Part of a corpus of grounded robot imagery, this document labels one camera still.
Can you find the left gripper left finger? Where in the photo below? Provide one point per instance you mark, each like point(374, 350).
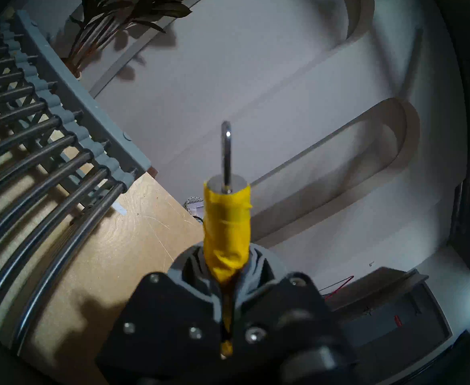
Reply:
point(166, 312)

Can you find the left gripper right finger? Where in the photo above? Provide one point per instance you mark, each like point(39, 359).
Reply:
point(283, 308)

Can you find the tall potted plant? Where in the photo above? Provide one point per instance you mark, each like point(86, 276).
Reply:
point(110, 15)

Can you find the dark door panel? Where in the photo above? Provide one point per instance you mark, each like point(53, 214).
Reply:
point(399, 328)

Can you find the grey dish rack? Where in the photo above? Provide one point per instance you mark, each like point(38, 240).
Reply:
point(58, 107)

